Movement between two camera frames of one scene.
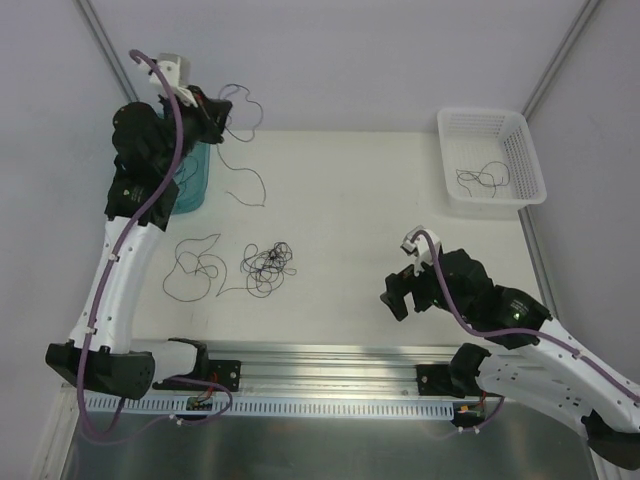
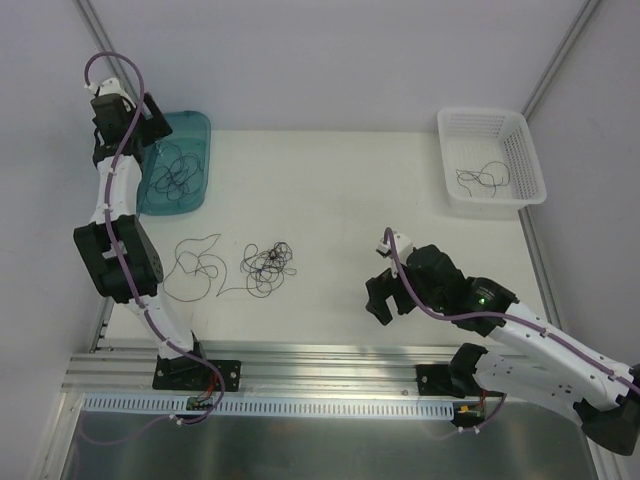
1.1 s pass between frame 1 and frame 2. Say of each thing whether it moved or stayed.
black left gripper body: moved
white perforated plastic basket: stayed
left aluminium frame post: stayed
